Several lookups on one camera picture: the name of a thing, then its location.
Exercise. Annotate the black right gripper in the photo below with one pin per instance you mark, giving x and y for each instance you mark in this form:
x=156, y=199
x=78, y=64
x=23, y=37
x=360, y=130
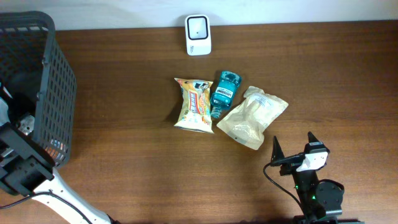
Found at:
x=277, y=152

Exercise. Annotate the beige paper pouch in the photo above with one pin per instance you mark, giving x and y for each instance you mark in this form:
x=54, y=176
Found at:
x=247, y=122

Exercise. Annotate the teal mouthwash bottle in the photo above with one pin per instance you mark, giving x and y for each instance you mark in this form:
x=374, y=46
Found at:
x=222, y=98

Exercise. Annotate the yellow snack bag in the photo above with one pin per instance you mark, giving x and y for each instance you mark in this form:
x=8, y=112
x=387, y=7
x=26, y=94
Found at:
x=195, y=114

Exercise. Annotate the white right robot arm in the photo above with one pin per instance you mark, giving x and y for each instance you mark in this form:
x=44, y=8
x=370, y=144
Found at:
x=320, y=200

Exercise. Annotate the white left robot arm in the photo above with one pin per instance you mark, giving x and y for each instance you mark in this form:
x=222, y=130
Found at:
x=27, y=169

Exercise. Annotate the white barcode scanner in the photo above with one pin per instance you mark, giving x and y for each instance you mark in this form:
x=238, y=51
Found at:
x=198, y=35

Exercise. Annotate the dark grey plastic basket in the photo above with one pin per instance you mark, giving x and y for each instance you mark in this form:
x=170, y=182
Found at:
x=33, y=64

